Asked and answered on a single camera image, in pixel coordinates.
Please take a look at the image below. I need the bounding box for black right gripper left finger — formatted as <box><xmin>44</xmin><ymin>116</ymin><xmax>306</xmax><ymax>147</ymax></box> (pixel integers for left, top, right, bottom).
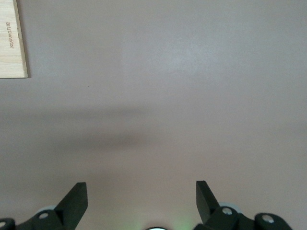
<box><xmin>0</xmin><ymin>182</ymin><xmax>88</xmax><ymax>230</ymax></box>

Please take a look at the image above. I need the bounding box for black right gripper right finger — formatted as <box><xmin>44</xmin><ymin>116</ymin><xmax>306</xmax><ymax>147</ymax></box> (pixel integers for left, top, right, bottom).
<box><xmin>191</xmin><ymin>180</ymin><xmax>295</xmax><ymax>230</ymax></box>

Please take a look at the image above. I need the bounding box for wooden cutting board, metal handle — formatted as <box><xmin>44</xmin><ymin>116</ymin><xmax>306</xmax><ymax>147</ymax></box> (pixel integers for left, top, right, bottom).
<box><xmin>0</xmin><ymin>0</ymin><xmax>29</xmax><ymax>79</ymax></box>

